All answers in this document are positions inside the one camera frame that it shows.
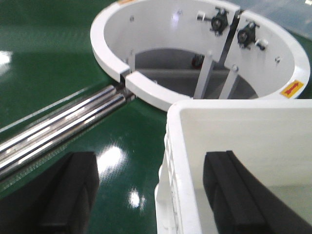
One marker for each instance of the white plastic tote box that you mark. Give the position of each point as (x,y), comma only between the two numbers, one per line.
(271,138)

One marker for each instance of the white inner ring guard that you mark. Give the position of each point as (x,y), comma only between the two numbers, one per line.
(249,45)

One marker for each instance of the chrome roller rods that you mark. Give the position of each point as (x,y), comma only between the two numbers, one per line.
(58,126)

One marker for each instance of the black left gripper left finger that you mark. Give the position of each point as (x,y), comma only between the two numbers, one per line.
(58,201)

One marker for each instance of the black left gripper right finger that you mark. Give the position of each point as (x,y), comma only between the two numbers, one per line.
(241,204)

